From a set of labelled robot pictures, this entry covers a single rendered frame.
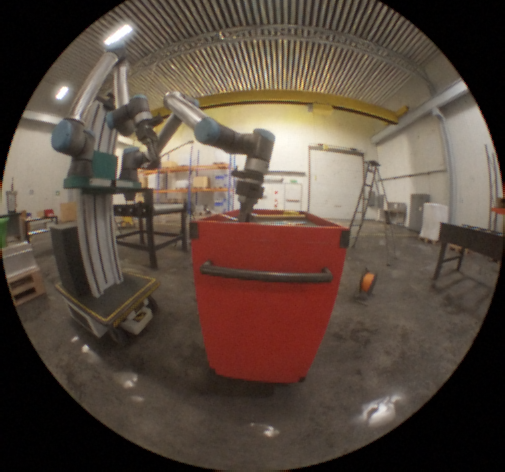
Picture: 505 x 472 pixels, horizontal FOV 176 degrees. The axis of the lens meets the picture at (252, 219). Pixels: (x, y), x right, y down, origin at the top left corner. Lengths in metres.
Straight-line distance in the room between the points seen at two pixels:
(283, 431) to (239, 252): 0.93
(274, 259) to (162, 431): 1.03
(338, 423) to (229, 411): 0.56
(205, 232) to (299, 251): 0.27
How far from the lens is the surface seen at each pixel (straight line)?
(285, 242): 0.45
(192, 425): 1.05
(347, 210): 11.80
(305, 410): 1.09
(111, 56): 1.22
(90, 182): 1.10
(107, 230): 1.45
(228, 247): 0.47
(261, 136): 0.59
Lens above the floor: 1.01
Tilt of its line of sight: 7 degrees down
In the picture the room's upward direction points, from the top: 2 degrees clockwise
